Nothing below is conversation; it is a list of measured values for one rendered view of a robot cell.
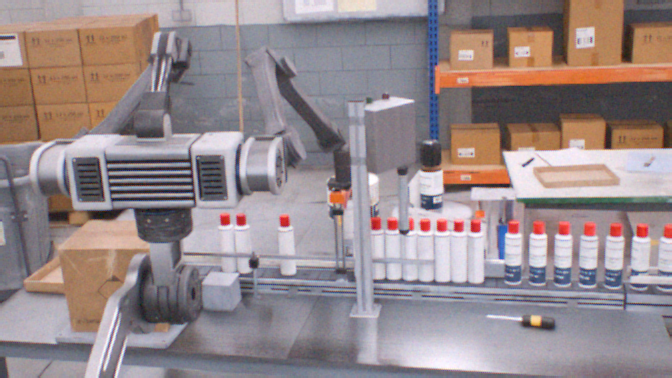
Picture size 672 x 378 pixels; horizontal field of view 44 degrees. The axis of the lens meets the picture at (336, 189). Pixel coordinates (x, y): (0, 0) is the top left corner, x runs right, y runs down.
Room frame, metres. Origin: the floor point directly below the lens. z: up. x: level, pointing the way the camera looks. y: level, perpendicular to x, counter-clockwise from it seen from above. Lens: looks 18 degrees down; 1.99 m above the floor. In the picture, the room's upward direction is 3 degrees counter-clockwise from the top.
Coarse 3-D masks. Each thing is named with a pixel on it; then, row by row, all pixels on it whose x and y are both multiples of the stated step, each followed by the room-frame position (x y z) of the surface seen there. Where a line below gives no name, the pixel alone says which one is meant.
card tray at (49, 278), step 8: (48, 264) 2.79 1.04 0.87; (56, 264) 2.84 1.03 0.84; (40, 272) 2.74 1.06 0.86; (48, 272) 2.78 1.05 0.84; (56, 272) 2.79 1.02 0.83; (32, 280) 2.67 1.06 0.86; (40, 280) 2.72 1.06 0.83; (48, 280) 2.72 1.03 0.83; (56, 280) 2.72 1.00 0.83; (32, 288) 2.64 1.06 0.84; (40, 288) 2.63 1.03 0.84; (48, 288) 2.62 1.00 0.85; (56, 288) 2.62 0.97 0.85; (64, 288) 2.61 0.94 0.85
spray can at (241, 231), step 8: (240, 216) 2.59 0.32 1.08; (240, 224) 2.58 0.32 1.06; (240, 232) 2.58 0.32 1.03; (248, 232) 2.59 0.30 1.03; (240, 240) 2.58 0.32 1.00; (248, 240) 2.59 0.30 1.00; (240, 248) 2.58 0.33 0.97; (248, 248) 2.58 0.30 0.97; (240, 264) 2.58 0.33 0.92; (240, 272) 2.58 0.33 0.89; (248, 272) 2.58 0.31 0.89
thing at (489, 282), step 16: (208, 272) 2.61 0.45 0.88; (272, 272) 2.58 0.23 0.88; (304, 272) 2.57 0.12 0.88; (320, 272) 2.56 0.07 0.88; (352, 272) 2.55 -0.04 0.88; (512, 288) 2.36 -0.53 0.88; (528, 288) 2.36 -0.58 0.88; (544, 288) 2.35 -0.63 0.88; (560, 288) 2.34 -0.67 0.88; (576, 288) 2.34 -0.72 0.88; (624, 288) 2.32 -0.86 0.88
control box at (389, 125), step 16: (368, 112) 2.33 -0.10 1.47; (384, 112) 2.34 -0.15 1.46; (400, 112) 2.38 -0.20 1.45; (368, 128) 2.33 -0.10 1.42; (384, 128) 2.34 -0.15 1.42; (400, 128) 2.38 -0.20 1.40; (368, 144) 2.34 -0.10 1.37; (384, 144) 2.34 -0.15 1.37; (400, 144) 2.38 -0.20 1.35; (368, 160) 2.34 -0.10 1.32; (384, 160) 2.33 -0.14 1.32; (400, 160) 2.38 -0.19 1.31
